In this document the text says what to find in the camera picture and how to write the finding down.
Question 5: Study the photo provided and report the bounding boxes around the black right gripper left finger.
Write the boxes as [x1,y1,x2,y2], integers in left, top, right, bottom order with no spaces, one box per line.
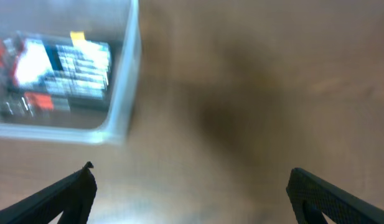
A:
[0,161,97,224]

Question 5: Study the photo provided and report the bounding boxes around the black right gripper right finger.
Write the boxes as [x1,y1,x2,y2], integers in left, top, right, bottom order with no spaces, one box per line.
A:
[286,167,384,224]

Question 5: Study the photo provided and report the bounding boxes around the claw hammer orange black handle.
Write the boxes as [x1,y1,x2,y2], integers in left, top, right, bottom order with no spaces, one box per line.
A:
[1,91,110,118]

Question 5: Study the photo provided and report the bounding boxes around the blue precision screwdriver set case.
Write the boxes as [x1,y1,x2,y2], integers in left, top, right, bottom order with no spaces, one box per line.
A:
[14,38,111,100]

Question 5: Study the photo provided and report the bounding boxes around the black yellow screwdriver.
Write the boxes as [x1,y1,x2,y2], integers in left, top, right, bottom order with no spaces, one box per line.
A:
[70,31,86,42]

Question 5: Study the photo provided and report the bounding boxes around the clear plastic container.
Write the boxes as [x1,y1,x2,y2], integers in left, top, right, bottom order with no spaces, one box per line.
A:
[0,0,141,144]

